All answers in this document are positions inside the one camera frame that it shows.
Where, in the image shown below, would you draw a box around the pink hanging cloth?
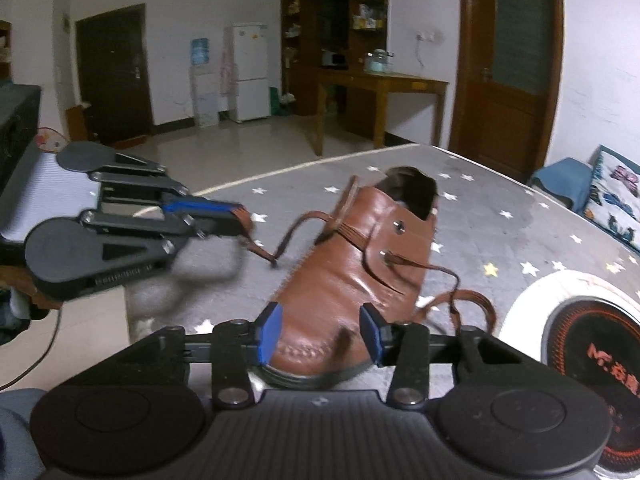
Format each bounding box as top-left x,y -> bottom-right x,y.
218,30 -> 237,97

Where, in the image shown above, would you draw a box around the butterfly print quilt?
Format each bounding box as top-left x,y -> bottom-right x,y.
582,145 -> 640,253

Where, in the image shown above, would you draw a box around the blue sofa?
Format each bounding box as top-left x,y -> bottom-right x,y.
529,157 -> 640,256

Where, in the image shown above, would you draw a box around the polka dot play tent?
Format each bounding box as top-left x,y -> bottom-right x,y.
32,127 -> 68,154

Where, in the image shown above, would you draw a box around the dark entrance door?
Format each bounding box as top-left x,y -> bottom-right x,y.
75,3 -> 155,147

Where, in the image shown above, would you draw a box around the glass jar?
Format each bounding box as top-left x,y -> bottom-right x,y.
362,49 -> 393,75

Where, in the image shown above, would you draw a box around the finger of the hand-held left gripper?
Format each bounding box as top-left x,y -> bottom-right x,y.
90,151 -> 247,214
82,208 -> 254,273

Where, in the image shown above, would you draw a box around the dark wooden shelf cabinet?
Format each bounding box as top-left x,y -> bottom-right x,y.
280,0 -> 390,121

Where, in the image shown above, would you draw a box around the person's grey trousers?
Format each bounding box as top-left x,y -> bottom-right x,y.
0,389 -> 47,480

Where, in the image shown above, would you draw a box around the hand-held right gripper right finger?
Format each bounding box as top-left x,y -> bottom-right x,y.
359,302 -> 523,409

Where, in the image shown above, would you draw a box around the grey star-print table cover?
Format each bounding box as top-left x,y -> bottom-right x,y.
127,142 -> 640,480

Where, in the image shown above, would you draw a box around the water dispenser with blue bottle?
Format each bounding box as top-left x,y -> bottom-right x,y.
190,37 -> 220,128

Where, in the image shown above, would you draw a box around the wooden side table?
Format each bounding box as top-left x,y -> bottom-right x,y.
312,67 -> 450,157

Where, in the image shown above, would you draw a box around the brown leather shoe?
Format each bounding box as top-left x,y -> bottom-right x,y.
262,166 -> 441,391

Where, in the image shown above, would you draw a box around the white refrigerator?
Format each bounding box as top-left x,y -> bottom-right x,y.
222,21 -> 271,123

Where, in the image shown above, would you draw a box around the brown door with glass pane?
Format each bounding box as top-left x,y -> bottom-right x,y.
447,0 -> 565,183

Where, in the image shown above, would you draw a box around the brown wooden box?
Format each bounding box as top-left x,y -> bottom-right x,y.
66,102 -> 95,142

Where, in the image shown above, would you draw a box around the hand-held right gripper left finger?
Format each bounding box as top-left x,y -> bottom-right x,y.
120,301 -> 284,409

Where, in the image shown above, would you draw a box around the black round induction cooktop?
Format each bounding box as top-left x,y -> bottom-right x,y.
545,295 -> 640,471

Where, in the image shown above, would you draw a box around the brown shoelace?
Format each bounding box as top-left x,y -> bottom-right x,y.
235,175 -> 499,343

